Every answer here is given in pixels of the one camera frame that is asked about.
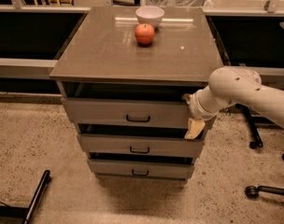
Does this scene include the metal railing frame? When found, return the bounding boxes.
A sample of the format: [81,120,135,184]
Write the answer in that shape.
[0,0,284,85]

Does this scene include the black stand leg left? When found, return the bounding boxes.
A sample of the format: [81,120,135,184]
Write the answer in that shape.
[0,170,51,224]

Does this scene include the grey drawer cabinet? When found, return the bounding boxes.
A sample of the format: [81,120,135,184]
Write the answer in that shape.
[49,6,231,183]

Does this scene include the grey top drawer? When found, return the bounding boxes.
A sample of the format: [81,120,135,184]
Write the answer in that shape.
[62,98,192,130]

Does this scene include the black stand leg right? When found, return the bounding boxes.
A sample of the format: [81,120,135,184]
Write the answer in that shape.
[241,105,263,149]

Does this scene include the white bowl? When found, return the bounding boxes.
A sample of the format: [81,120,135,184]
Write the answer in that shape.
[135,6,164,28]

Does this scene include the black stand leg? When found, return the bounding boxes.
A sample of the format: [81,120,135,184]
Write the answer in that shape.
[0,170,51,224]
[241,105,263,149]

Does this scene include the red apple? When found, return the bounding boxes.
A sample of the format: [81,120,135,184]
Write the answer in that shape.
[135,23,155,45]

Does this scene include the grey drawer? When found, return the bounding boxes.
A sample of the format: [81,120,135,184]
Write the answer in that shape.
[88,159,194,180]
[62,98,192,130]
[78,133,204,158]

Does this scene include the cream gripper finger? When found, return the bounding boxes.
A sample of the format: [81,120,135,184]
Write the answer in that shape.
[185,119,206,139]

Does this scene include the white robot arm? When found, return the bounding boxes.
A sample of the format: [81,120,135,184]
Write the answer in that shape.
[183,66,284,139]

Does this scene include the grey bottom drawer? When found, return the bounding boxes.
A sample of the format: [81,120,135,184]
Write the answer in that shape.
[88,159,194,180]

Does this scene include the black caster leg right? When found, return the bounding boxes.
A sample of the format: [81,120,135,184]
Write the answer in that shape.
[245,186,284,199]

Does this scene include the grey middle drawer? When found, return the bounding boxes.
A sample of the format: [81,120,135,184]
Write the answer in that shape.
[78,133,204,158]

